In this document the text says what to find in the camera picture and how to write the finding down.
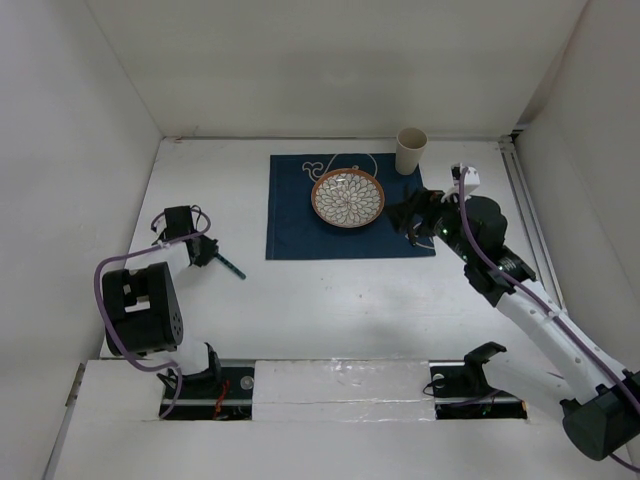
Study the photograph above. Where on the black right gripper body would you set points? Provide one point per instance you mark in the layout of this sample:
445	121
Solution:
444	222

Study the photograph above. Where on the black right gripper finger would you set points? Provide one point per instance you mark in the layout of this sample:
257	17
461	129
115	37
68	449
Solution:
423	201
401	217

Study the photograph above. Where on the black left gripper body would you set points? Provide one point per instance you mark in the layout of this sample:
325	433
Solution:
207	249

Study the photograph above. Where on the floral plate with orange rim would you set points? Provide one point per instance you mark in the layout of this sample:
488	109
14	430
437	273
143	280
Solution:
347	198

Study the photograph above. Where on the silver fork teal handle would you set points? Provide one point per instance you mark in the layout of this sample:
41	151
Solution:
232	267

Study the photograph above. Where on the beige paper cup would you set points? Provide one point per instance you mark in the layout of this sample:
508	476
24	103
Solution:
410	145

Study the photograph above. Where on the dark blue cloth napkin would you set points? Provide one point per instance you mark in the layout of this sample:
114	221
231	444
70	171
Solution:
296	232

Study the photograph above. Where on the black table knife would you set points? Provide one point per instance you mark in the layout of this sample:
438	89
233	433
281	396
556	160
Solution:
411	236

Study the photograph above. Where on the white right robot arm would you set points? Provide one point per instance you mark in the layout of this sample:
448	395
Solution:
601	413

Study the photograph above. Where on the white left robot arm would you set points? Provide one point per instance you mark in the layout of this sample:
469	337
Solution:
138	303

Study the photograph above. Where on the white foam block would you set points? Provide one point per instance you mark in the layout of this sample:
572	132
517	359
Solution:
348	391

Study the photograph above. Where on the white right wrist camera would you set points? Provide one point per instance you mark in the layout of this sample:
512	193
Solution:
466	176

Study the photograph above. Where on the aluminium rail right side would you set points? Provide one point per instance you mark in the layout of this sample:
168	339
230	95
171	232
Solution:
541	259

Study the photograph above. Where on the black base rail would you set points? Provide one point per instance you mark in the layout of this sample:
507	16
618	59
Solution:
231	399

